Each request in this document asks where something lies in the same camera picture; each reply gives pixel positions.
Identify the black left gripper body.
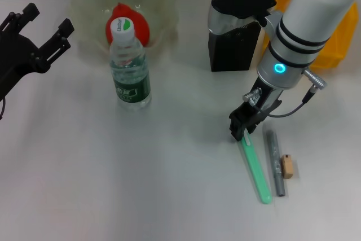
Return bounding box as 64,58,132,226
0,32,51,98

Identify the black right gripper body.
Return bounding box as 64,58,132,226
228,80,283,125

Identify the grey pen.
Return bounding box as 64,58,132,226
266,130,286,198

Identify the green pen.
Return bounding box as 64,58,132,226
238,129,272,205

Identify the small wooden block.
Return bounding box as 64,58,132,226
281,154,294,179

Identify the red-orange fruit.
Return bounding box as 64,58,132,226
105,2,150,47

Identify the clear green-label water bottle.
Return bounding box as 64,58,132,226
109,17,152,112

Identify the black mesh pen holder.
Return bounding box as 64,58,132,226
208,23,265,72

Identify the translucent green fruit bowl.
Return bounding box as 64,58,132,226
69,0,181,61

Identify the yellow plastic bin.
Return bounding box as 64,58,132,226
272,0,359,69

